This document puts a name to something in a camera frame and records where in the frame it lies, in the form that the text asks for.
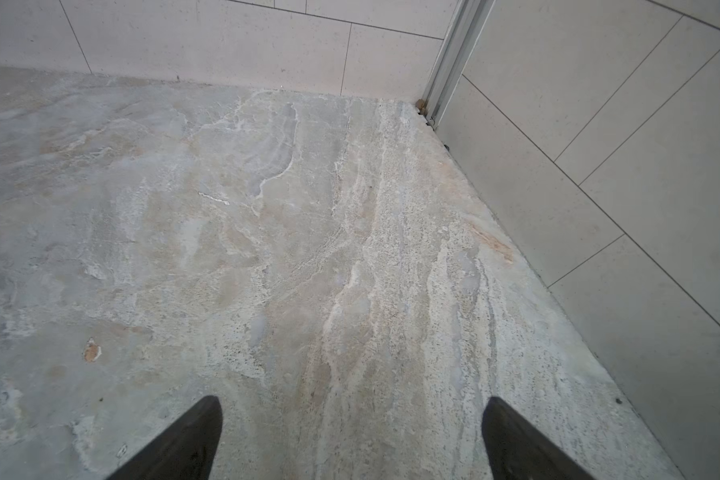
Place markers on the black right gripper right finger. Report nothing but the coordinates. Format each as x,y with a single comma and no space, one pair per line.
516,449

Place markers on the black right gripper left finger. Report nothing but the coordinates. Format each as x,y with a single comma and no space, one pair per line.
185,450

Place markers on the aluminium corner post right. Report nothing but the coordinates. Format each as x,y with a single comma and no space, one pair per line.
461,38

